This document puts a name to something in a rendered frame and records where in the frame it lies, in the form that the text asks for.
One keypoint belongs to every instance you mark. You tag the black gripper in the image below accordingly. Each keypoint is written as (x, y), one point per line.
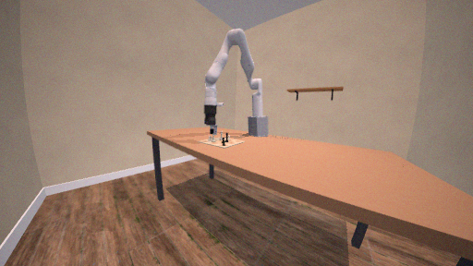
(210, 104)

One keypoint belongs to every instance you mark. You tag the brown and cream chessboard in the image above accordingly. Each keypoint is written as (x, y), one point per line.
(218, 142)

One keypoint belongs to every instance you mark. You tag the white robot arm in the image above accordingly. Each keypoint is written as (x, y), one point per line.
(235, 37)

